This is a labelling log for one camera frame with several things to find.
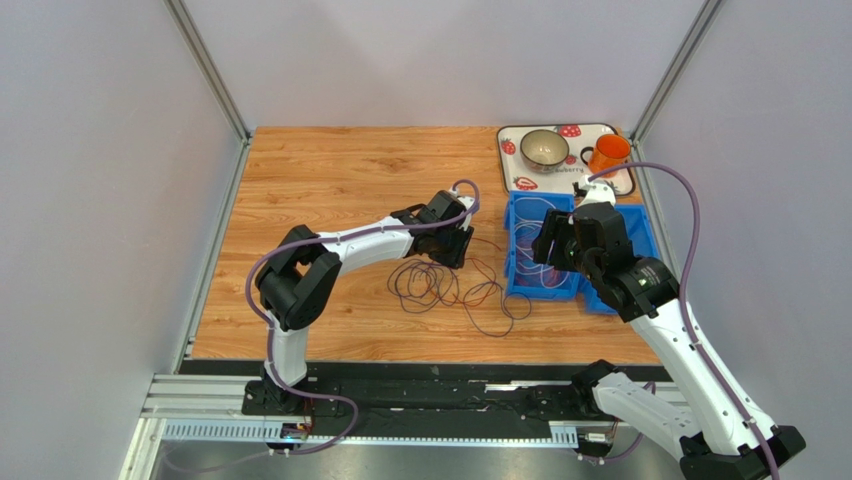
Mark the ceramic bowl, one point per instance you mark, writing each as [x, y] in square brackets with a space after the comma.
[543, 150]

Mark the aluminium frame post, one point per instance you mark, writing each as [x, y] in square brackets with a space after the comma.
[194, 39]
[698, 29]

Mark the left blue plastic bin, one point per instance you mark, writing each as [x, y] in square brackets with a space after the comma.
[522, 219]

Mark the blue plastic bin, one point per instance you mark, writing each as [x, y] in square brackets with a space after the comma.
[522, 219]
[639, 231]

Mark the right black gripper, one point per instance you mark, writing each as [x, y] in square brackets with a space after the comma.
[555, 243]

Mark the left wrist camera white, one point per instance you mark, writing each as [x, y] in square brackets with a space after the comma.
[471, 204]

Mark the right blue plastic bin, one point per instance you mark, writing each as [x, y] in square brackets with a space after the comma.
[639, 231]

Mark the left aluminium frame post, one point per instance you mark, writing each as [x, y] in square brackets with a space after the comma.
[194, 39]

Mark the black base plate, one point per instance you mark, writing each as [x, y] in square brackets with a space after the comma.
[400, 398]

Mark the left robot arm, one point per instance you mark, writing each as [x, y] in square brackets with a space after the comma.
[289, 287]

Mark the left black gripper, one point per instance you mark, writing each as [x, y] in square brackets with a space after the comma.
[456, 258]

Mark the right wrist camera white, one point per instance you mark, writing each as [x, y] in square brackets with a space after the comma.
[589, 192]

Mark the slotted cable duct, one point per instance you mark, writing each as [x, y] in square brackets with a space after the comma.
[279, 432]

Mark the right aluminium frame post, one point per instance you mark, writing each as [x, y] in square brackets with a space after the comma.
[698, 29]

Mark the strawberry print tray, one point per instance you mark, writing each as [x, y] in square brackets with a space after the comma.
[522, 175]

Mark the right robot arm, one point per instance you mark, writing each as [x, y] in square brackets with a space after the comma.
[723, 434]

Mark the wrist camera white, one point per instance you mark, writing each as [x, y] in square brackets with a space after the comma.
[589, 192]
[471, 204]

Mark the orange mug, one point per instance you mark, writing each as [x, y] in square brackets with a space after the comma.
[609, 150]

